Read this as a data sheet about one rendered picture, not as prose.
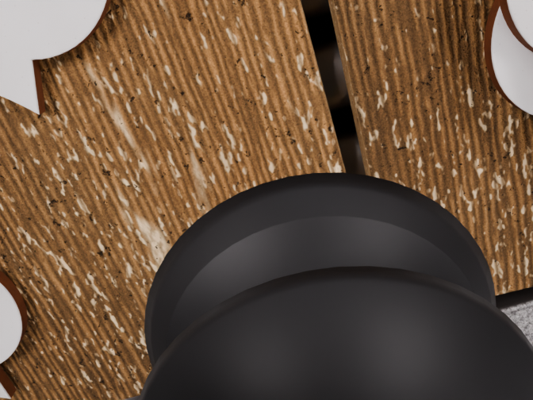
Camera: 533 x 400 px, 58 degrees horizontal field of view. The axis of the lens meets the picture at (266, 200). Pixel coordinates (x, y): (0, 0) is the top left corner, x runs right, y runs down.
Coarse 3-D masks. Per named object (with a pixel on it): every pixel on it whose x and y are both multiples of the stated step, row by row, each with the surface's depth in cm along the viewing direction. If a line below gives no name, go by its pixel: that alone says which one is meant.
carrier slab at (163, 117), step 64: (128, 0) 21; (192, 0) 21; (256, 0) 21; (64, 64) 22; (128, 64) 22; (192, 64) 22; (256, 64) 23; (0, 128) 23; (64, 128) 24; (128, 128) 24; (192, 128) 24; (256, 128) 24; (320, 128) 24; (0, 192) 25; (64, 192) 25; (128, 192) 25; (192, 192) 25; (0, 256) 26; (64, 256) 26; (128, 256) 26; (64, 320) 28; (128, 320) 28; (64, 384) 30; (128, 384) 30
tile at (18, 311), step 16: (0, 272) 26; (0, 288) 26; (16, 288) 27; (0, 304) 26; (16, 304) 27; (0, 320) 27; (16, 320) 27; (0, 336) 27; (16, 336) 27; (0, 352) 28; (0, 368) 29; (0, 384) 29
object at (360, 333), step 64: (256, 256) 5; (320, 256) 5; (384, 256) 5; (448, 256) 5; (192, 320) 5; (256, 320) 4; (320, 320) 4; (384, 320) 4; (448, 320) 4; (192, 384) 4; (256, 384) 4; (320, 384) 4; (384, 384) 4; (448, 384) 4; (512, 384) 4
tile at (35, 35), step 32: (0, 0) 20; (32, 0) 20; (64, 0) 20; (96, 0) 20; (0, 32) 21; (32, 32) 21; (64, 32) 21; (0, 64) 21; (32, 64) 22; (32, 96) 22
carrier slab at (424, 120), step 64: (384, 0) 22; (448, 0) 22; (384, 64) 23; (448, 64) 23; (384, 128) 24; (448, 128) 24; (512, 128) 24; (448, 192) 25; (512, 192) 25; (512, 256) 27
